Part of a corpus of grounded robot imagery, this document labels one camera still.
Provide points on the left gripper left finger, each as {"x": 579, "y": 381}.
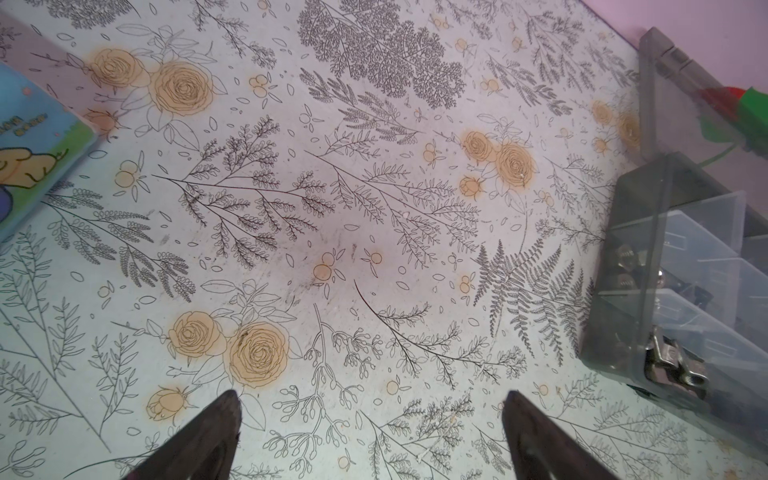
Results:
{"x": 203, "y": 449}

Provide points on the grey plastic compartment organizer box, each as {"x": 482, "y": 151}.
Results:
{"x": 686, "y": 247}

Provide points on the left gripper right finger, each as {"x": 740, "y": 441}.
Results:
{"x": 540, "y": 449}

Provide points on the blue white tissue pack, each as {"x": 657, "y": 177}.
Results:
{"x": 41, "y": 140}

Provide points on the silver wing nuts in box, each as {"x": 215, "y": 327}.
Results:
{"x": 668, "y": 363}

